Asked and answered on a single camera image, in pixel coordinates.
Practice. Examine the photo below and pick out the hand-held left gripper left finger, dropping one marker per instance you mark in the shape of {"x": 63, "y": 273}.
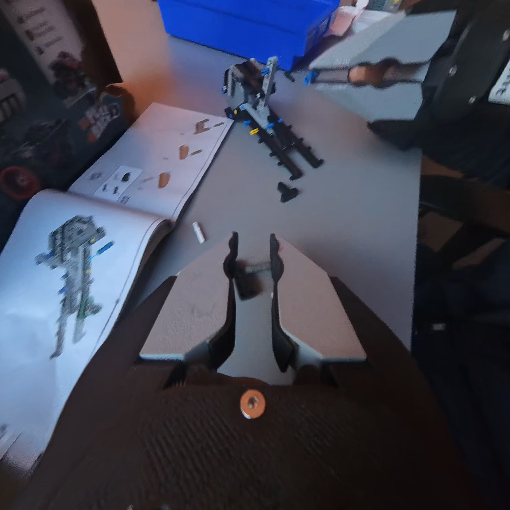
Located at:
{"x": 191, "y": 306}

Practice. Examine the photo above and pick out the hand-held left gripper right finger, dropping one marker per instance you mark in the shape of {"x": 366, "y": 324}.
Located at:
{"x": 314, "y": 310}

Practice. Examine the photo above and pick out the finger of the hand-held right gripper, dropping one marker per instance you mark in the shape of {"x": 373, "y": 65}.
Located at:
{"x": 382, "y": 101}
{"x": 390, "y": 40}

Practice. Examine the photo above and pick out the black lego subassembly with axle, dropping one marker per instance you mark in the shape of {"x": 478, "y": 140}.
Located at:
{"x": 249, "y": 285}

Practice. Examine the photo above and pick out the blue lego pin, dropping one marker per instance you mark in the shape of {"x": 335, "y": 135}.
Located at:
{"x": 310, "y": 77}

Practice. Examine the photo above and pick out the white lego pin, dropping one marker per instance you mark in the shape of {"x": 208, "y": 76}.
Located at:
{"x": 199, "y": 232}

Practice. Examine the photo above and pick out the grey and black lego model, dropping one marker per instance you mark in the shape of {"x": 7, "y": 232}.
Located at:
{"x": 263, "y": 111}

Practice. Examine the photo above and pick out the small black lego piece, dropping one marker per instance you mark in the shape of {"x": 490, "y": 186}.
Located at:
{"x": 287, "y": 193}

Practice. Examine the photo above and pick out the open lego instruction booklet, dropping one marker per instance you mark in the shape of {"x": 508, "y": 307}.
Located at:
{"x": 151, "y": 167}

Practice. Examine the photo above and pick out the dark monster truck lego box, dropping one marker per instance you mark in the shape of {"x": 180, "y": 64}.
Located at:
{"x": 47, "y": 119}

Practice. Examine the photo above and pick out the pale pink object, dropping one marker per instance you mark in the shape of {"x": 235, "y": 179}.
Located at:
{"x": 346, "y": 22}

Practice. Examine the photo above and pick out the blue plastic bin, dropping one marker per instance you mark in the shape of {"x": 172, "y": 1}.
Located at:
{"x": 247, "y": 28}

